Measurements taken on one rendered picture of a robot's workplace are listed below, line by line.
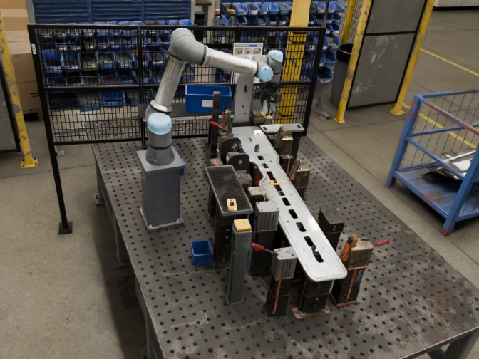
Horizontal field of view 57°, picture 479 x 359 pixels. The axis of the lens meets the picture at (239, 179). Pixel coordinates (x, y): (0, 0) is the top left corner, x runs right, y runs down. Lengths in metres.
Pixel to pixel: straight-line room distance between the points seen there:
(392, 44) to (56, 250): 4.22
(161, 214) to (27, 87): 3.04
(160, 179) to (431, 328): 1.49
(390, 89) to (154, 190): 4.17
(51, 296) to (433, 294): 2.30
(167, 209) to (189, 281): 0.44
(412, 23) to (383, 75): 0.65
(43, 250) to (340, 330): 2.25
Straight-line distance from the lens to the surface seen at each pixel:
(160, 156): 2.29
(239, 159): 2.28
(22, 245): 3.65
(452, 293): 2.56
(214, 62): 2.15
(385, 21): 5.49
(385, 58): 5.72
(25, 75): 5.15
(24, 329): 3.10
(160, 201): 2.41
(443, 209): 4.12
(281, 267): 1.91
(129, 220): 2.60
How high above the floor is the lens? 2.33
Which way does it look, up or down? 34 degrees down
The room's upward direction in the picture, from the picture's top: 6 degrees clockwise
